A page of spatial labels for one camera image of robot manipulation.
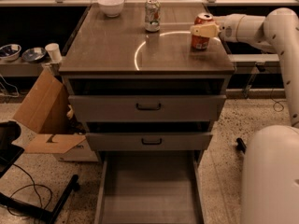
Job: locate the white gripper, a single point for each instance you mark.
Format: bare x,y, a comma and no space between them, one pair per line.
228,28

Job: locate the red coke can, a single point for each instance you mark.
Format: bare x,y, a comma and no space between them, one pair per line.
199,42

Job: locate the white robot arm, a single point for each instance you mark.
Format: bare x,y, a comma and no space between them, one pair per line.
250,172

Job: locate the white green soda can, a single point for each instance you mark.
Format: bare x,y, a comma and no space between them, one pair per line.
152,15

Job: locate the grey drawer cabinet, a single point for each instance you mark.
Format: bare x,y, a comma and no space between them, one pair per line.
119,57

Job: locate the white bowl on counter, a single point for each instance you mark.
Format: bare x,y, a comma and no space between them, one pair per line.
111,8

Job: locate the top grey drawer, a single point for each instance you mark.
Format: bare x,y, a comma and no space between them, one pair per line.
142,108

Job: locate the grey drawer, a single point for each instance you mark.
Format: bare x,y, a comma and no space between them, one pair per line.
148,141
149,187
142,108

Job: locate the middle grey drawer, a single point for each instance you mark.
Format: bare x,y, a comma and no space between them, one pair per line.
148,141

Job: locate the bottom grey drawer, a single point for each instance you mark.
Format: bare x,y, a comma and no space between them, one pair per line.
149,187

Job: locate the white paper cup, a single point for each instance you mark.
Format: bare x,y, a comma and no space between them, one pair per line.
54,52

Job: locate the blue patterned bowl right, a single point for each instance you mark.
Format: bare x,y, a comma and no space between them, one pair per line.
34,55

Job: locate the blue patterned bowl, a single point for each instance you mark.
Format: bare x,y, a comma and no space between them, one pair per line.
10,52
34,55

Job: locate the brown cardboard box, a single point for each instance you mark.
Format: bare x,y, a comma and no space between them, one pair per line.
44,111

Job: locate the blue patterned bowl left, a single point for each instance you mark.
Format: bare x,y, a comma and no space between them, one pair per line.
10,52

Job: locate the grey side shelf left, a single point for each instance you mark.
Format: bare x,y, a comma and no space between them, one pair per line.
21,68

